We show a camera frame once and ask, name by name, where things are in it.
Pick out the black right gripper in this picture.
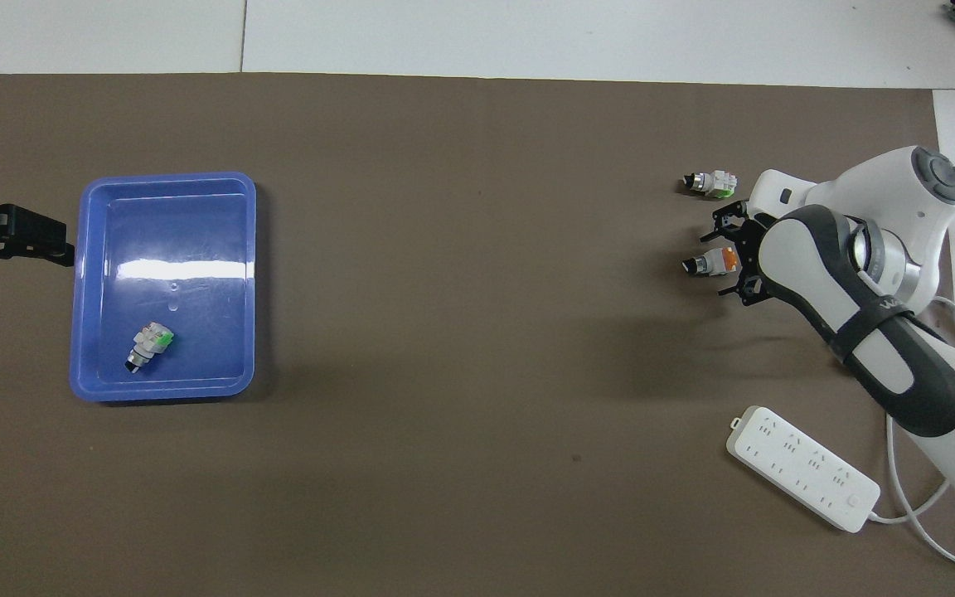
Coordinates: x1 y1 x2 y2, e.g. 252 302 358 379
710 199 773 309

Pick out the white switch with orange block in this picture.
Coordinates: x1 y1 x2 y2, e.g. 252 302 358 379
682 246 742 279

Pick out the blue plastic tray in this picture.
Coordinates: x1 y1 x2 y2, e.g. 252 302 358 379
70 172 258 404

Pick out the white power strip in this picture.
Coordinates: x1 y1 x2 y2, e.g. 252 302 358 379
725 405 881 533

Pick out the brown paper table mat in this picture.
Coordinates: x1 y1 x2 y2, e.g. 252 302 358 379
0 73 955 597

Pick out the small white push-button switch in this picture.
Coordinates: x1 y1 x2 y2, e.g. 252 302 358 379
683 170 738 200

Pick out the white switch with green block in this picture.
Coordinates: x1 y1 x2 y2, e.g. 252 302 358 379
125 323 176 375

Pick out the white power strip cable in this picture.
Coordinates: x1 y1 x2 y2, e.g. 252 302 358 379
867 240 955 575

